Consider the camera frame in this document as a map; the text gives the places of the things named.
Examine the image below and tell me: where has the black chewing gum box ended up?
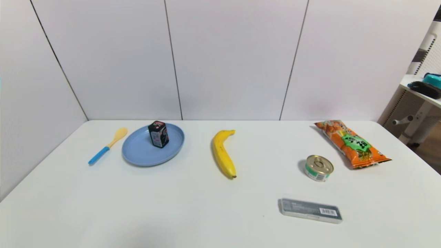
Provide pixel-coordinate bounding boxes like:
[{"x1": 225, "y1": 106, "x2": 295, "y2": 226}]
[{"x1": 148, "y1": 121, "x2": 170, "y2": 148}]

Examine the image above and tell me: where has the blue plastic plate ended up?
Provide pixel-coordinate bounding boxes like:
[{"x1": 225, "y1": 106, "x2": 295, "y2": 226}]
[{"x1": 122, "y1": 123, "x2": 185, "y2": 167}]

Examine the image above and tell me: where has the yellow banana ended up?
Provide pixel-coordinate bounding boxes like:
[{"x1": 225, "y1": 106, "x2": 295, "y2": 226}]
[{"x1": 212, "y1": 130, "x2": 237, "y2": 179}]

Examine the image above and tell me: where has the small green-labelled tin can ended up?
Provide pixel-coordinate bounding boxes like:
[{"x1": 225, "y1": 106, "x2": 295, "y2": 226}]
[{"x1": 304, "y1": 155, "x2": 334, "y2": 182}]

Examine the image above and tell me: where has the grey transparent plastic case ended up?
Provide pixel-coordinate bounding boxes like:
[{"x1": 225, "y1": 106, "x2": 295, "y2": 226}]
[{"x1": 278, "y1": 198, "x2": 343, "y2": 224}]

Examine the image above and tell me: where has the orange snack bag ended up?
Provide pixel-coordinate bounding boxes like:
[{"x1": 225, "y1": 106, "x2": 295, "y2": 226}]
[{"x1": 314, "y1": 120, "x2": 392, "y2": 169}]

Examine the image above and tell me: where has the white height-adjustable desk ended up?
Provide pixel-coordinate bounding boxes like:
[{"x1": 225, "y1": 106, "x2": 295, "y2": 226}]
[{"x1": 392, "y1": 74, "x2": 441, "y2": 146}]

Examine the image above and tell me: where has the teal container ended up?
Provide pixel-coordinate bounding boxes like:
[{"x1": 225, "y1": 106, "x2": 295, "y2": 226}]
[{"x1": 423, "y1": 73, "x2": 441, "y2": 89}]

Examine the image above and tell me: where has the white pegboard panel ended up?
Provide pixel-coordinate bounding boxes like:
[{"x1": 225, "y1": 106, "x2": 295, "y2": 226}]
[{"x1": 408, "y1": 21, "x2": 441, "y2": 80}]

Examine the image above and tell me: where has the yellow spoon with blue handle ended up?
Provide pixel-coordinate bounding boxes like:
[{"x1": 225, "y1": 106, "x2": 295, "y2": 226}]
[{"x1": 88, "y1": 127, "x2": 129, "y2": 166}]

